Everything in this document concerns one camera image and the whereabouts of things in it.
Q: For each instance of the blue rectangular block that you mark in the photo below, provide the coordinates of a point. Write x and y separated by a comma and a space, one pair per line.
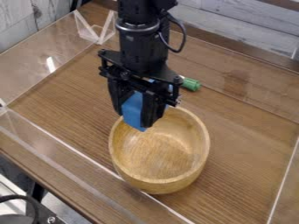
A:
131, 109

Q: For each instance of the green white marker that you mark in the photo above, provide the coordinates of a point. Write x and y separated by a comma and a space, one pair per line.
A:
191, 84

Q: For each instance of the clear acrylic tray walls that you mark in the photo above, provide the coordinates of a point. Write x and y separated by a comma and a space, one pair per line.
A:
55, 138

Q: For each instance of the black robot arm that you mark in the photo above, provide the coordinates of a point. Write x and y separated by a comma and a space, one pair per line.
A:
143, 26

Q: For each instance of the brown wooden bowl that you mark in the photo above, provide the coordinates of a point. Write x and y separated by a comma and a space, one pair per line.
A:
160, 160

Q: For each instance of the black metal table frame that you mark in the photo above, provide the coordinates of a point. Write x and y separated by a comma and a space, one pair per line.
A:
22, 198

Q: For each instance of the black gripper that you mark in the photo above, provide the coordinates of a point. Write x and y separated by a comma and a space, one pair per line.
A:
158, 85

